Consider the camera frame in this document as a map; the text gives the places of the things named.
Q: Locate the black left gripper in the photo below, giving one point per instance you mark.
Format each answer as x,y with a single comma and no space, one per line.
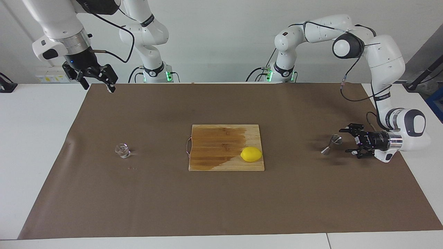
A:
375,141

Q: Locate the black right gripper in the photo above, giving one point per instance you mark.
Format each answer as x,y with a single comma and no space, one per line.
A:
81,58

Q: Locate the steel double jigger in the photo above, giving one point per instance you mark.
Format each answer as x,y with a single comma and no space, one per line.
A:
335,139

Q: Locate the small clear glass cup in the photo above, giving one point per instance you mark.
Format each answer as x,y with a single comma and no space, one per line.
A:
123,151

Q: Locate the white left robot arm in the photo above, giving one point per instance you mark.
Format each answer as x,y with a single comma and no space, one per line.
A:
384,55

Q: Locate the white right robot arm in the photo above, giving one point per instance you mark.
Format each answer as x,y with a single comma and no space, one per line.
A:
59,17

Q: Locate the white power strip yellow labels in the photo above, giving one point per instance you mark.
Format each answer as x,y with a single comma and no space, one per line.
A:
48,77

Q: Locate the black table clamp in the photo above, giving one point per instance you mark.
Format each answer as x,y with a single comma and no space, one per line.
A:
7,87

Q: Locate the black stand pole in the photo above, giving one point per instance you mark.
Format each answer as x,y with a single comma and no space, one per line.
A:
424,74

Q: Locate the yellow lemon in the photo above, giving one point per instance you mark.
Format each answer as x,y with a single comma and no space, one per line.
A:
251,154

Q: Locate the wooden cutting board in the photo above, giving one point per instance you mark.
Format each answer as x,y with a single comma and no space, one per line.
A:
214,152

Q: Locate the brown paper table mat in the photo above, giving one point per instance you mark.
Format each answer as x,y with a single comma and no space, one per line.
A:
221,200

